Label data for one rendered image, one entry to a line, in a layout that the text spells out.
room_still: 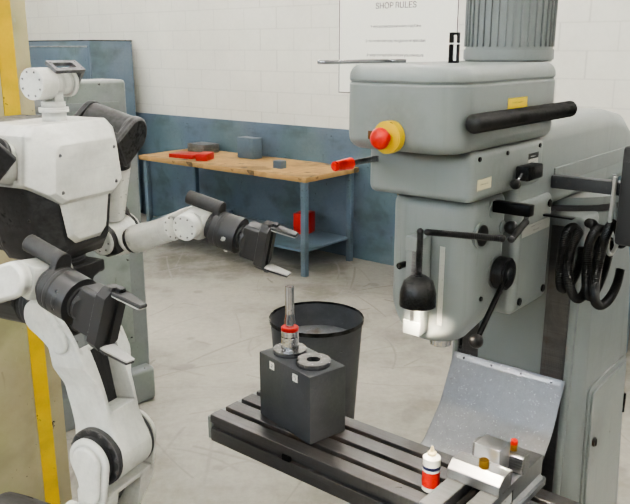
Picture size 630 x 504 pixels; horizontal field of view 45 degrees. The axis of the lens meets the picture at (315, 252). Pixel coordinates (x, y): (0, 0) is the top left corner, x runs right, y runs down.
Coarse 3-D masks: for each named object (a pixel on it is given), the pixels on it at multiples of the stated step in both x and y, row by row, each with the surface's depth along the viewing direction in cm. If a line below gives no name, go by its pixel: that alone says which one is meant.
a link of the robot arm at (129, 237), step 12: (108, 228) 190; (120, 228) 193; (132, 228) 191; (144, 228) 189; (156, 228) 187; (120, 240) 192; (132, 240) 190; (144, 240) 189; (156, 240) 188; (120, 252) 191; (132, 252) 194
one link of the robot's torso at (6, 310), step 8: (72, 264) 169; (80, 264) 170; (88, 264) 171; (96, 264) 173; (80, 272) 169; (88, 272) 171; (96, 272) 174; (0, 304) 176; (8, 304) 175; (16, 304) 175; (0, 312) 178; (8, 312) 177; (16, 312) 176; (16, 320) 178; (24, 320) 176; (72, 328) 170
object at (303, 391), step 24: (264, 360) 202; (288, 360) 197; (312, 360) 197; (264, 384) 204; (288, 384) 195; (312, 384) 188; (336, 384) 194; (264, 408) 206; (288, 408) 197; (312, 408) 190; (336, 408) 195; (312, 432) 192; (336, 432) 197
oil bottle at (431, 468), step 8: (432, 448) 170; (424, 456) 171; (432, 456) 170; (440, 456) 171; (424, 464) 170; (432, 464) 169; (440, 464) 171; (424, 472) 171; (432, 472) 170; (424, 480) 171; (432, 480) 170; (424, 488) 172; (432, 488) 171
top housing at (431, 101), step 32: (384, 64) 140; (416, 64) 138; (448, 64) 138; (480, 64) 140; (512, 64) 148; (544, 64) 159; (352, 96) 145; (384, 96) 139; (416, 96) 135; (448, 96) 133; (480, 96) 137; (512, 96) 147; (544, 96) 159; (352, 128) 146; (416, 128) 136; (448, 128) 134; (512, 128) 150; (544, 128) 162
